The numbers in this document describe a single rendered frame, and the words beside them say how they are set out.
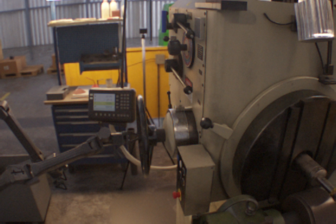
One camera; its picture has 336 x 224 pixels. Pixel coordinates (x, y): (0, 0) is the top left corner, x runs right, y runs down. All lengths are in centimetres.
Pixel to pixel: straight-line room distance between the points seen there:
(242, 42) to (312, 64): 34
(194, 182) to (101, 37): 229
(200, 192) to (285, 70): 56
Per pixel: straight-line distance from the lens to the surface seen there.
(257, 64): 92
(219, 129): 90
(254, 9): 89
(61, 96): 270
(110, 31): 292
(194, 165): 90
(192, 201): 99
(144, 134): 97
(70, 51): 303
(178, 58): 125
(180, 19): 115
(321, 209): 90
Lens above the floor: 186
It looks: 21 degrees down
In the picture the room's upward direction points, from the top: straight up
